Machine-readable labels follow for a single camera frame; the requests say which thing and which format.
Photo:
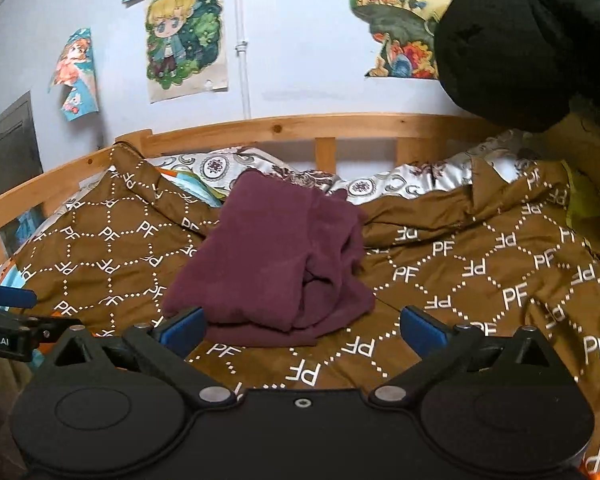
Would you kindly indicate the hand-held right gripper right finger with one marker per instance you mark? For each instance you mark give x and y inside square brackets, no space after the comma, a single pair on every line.
[422,330]

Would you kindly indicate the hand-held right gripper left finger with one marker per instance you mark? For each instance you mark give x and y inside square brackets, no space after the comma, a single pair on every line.
[182,330]

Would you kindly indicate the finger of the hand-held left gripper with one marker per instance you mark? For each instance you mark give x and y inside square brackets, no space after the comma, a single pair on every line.
[55,324]
[10,296]

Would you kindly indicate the maroon long-sleeved shirt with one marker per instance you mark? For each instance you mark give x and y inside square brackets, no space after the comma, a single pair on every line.
[280,270]

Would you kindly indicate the brown printed blanket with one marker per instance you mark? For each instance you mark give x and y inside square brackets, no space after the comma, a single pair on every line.
[480,260]

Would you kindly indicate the orange blue striped bed sheet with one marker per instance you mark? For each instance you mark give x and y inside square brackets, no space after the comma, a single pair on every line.
[195,185]

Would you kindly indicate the white grey patterned pillow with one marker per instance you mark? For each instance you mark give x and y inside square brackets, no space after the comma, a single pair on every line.
[405,180]

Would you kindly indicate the yellow-green cloth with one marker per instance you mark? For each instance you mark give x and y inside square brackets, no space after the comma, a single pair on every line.
[582,210]

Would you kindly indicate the black puffy jacket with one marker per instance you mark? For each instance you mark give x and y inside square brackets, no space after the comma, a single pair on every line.
[530,40]

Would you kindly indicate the grey wall panel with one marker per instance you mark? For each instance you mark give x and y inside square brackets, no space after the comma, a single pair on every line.
[7,155]

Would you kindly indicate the wooden bed frame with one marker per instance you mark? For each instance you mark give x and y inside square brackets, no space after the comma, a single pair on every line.
[330,127]

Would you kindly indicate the peeling orange blue wall poster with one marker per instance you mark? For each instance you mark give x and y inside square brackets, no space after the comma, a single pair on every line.
[75,75]

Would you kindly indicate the white wall pipe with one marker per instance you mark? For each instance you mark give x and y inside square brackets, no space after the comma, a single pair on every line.
[242,50]

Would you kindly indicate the blond cartoon figure wall poster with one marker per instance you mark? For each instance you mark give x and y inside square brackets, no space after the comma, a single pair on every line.
[185,35]

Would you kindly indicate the landscape wall poster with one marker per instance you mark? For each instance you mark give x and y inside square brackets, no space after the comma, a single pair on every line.
[395,10]

